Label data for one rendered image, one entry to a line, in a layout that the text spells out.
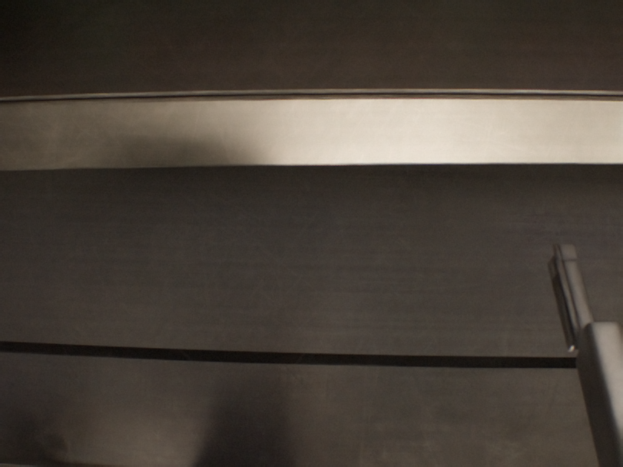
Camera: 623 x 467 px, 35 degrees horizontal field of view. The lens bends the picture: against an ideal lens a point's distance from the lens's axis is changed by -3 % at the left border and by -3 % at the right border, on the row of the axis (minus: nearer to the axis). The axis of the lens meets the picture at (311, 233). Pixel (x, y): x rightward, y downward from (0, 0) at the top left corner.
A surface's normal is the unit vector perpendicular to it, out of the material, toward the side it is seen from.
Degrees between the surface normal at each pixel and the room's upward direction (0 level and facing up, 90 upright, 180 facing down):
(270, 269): 90
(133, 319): 90
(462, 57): 90
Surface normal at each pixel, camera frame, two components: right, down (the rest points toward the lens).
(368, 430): 0.02, -0.05
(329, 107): 0.02, 0.53
